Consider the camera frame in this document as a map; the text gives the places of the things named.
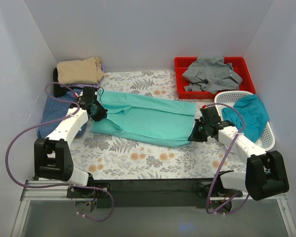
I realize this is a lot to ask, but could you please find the mint green t shirt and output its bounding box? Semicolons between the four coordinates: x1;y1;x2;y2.
90;91;196;148

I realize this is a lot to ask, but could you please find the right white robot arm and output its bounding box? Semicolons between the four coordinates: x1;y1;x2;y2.
189;106;289;200

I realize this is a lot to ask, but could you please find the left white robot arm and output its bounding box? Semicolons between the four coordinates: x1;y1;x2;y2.
34;86;108;198

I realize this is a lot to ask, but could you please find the folded lavender shirt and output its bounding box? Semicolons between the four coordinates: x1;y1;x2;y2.
69;64;106;89

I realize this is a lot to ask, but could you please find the white plastic basket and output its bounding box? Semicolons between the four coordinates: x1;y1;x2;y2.
214;90;275;150

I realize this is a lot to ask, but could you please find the folded beige shirt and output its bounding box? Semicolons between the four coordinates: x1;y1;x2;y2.
57;57;105;84

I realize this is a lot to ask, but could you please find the folded black garment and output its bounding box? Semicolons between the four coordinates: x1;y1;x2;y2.
53;68;68;98

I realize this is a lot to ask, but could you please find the blue checkered shirt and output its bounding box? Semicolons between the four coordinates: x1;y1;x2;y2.
37;89;87;138

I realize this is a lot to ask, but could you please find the grey polo shirt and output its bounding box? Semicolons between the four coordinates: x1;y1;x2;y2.
183;56;243;94

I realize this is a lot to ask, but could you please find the floral patterned table mat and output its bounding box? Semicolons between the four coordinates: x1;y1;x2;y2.
70;71;246;179

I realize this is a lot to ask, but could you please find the teal blue t shirt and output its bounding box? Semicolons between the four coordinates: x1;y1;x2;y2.
222;95;269;142

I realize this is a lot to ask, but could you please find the red plastic tray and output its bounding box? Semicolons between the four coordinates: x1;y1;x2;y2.
174;57;256;99

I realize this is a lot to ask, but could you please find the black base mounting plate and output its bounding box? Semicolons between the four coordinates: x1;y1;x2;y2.
66;178;243;209

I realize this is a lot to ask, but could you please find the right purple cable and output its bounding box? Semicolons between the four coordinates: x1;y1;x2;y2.
206;103;250;215

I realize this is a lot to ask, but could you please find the aluminium frame rail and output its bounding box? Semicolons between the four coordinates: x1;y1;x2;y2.
12;187;296;237

